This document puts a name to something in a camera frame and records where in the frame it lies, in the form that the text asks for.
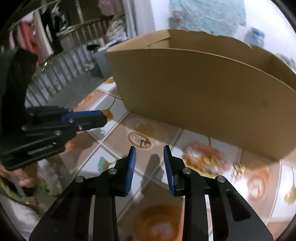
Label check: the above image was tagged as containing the person's left hand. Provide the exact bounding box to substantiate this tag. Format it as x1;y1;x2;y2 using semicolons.
1;163;38;187

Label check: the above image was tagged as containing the grey flat board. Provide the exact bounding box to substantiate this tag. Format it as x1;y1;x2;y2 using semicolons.
94;48;113;79

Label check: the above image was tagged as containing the white curtain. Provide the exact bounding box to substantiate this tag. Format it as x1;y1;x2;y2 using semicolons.
122;0;156;39

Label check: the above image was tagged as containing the brown cardboard box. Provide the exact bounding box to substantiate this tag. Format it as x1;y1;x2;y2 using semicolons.
106;29;295;160

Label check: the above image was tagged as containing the teal patterned hanging cloth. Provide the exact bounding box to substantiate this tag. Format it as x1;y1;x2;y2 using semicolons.
169;0;246;37

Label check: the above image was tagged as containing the blue water jug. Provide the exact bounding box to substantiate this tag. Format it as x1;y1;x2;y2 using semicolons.
244;27;265;48

